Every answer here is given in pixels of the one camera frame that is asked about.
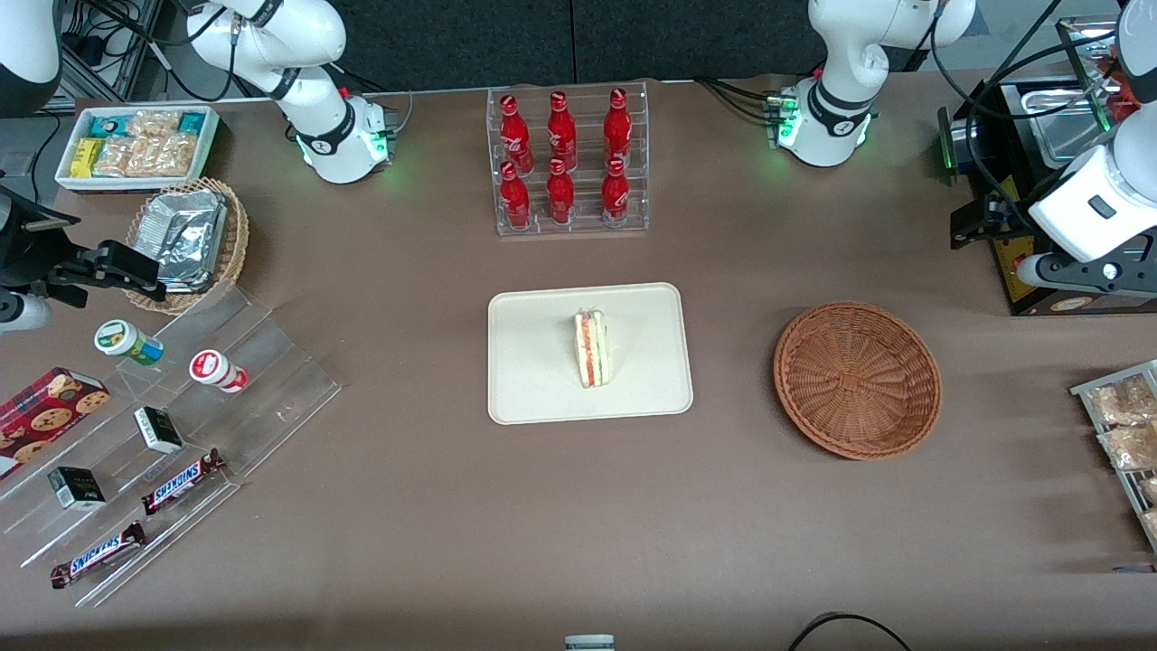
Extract beige rectangular tray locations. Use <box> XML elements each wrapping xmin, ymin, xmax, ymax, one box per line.
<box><xmin>487</xmin><ymin>282</ymin><xmax>694</xmax><ymax>426</ymax></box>

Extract clear acrylic stepped display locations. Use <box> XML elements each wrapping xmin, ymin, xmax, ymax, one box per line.
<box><xmin>0</xmin><ymin>288</ymin><xmax>343</xmax><ymax>609</ymax></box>

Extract stainless steel pan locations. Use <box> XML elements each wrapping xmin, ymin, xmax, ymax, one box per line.
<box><xmin>1020</xmin><ymin>88</ymin><xmax>1111</xmax><ymax>172</ymax></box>

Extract aluminium frame structure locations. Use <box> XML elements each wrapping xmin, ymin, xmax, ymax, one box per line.
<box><xmin>54</xmin><ymin>0</ymin><xmax>165</xmax><ymax>102</ymax></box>

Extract small black box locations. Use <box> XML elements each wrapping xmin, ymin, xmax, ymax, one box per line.
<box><xmin>47</xmin><ymin>466</ymin><xmax>108</xmax><ymax>512</ymax></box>
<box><xmin>134</xmin><ymin>406</ymin><xmax>184</xmax><ymax>455</ymax></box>

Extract round brown wicker basket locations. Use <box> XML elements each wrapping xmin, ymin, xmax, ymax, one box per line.
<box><xmin>773</xmin><ymin>301</ymin><xmax>943</xmax><ymax>461</ymax></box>

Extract black food warmer cabinet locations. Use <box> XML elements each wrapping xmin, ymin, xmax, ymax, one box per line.
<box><xmin>937</xmin><ymin>16</ymin><xmax>1157</xmax><ymax>317</ymax></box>

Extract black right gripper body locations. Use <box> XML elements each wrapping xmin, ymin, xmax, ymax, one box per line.
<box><xmin>0</xmin><ymin>185</ymin><xmax>82</xmax><ymax>291</ymax></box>

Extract grey wire rack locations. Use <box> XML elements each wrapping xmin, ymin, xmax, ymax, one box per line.
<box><xmin>1071</xmin><ymin>360</ymin><xmax>1157</xmax><ymax>552</ymax></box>

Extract red tartan cookie box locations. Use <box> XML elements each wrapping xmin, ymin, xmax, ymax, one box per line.
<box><xmin>0</xmin><ymin>366</ymin><xmax>111</xmax><ymax>481</ymax></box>

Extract black arm base cables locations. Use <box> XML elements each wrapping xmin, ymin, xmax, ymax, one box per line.
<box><xmin>694</xmin><ymin>76</ymin><xmax>781</xmax><ymax>124</ymax></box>

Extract red cola bottle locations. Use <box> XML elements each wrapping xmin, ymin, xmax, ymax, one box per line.
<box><xmin>604</xmin><ymin>87</ymin><xmax>633</xmax><ymax>168</ymax></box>
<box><xmin>499</xmin><ymin>94</ymin><xmax>534</xmax><ymax>175</ymax></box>
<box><xmin>547</xmin><ymin>90</ymin><xmax>578</xmax><ymax>171</ymax></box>
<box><xmin>601</xmin><ymin>157</ymin><xmax>631</xmax><ymax>227</ymax></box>
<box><xmin>546</xmin><ymin>158</ymin><xmax>576</xmax><ymax>225</ymax></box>
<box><xmin>500</xmin><ymin>161</ymin><xmax>532</xmax><ymax>230</ymax></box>

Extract green lid white cup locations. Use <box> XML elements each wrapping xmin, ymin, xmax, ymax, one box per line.
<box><xmin>95</xmin><ymin>319</ymin><xmax>165</xmax><ymax>366</ymax></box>

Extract black looped cable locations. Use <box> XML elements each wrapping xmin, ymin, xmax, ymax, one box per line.
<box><xmin>786</xmin><ymin>613</ymin><xmax>914</xmax><ymax>651</ymax></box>

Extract clear bag of crackers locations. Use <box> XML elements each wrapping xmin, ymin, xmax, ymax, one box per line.
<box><xmin>127</xmin><ymin>110</ymin><xmax>183</xmax><ymax>139</ymax></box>
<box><xmin>148</xmin><ymin>134</ymin><xmax>199</xmax><ymax>178</ymax></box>
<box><xmin>94</xmin><ymin>136</ymin><xmax>151</xmax><ymax>178</ymax></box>

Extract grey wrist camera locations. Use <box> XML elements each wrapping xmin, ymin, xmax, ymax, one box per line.
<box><xmin>1017</xmin><ymin>253</ymin><xmax>1157</xmax><ymax>297</ymax></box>
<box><xmin>0</xmin><ymin>294</ymin><xmax>53</xmax><ymax>334</ymax></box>

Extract red lid white cup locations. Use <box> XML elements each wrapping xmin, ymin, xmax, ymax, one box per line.
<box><xmin>189</xmin><ymin>349</ymin><xmax>249</xmax><ymax>393</ymax></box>

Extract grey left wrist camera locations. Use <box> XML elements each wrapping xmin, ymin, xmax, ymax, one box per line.
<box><xmin>1017</xmin><ymin>253</ymin><xmax>1157</xmax><ymax>297</ymax></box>

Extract clear acrylic bottle rack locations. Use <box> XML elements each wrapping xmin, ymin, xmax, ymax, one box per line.
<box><xmin>486</xmin><ymin>80</ymin><xmax>650</xmax><ymax>238</ymax></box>

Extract silver foil pack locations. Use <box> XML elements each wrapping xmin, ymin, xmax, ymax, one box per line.
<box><xmin>134</xmin><ymin>190</ymin><xmax>228</xmax><ymax>293</ymax></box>

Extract triangular sandwich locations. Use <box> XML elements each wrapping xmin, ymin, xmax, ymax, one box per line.
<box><xmin>574</xmin><ymin>309</ymin><xmax>612</xmax><ymax>390</ymax></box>

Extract white rectangular snack bin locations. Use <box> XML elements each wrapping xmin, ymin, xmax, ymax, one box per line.
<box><xmin>54</xmin><ymin>106</ymin><xmax>221</xmax><ymax>194</ymax></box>

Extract light wicker basket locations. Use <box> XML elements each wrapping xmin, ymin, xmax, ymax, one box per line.
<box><xmin>125</xmin><ymin>177</ymin><xmax>250</xmax><ymax>316</ymax></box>

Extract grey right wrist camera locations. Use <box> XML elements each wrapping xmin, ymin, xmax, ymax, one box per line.
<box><xmin>0</xmin><ymin>294</ymin><xmax>53</xmax><ymax>334</ymax></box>

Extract Snickers chocolate bar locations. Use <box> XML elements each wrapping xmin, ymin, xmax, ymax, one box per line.
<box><xmin>140</xmin><ymin>448</ymin><xmax>227</xmax><ymax>516</ymax></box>
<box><xmin>50</xmin><ymin>521</ymin><xmax>147</xmax><ymax>590</ymax></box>

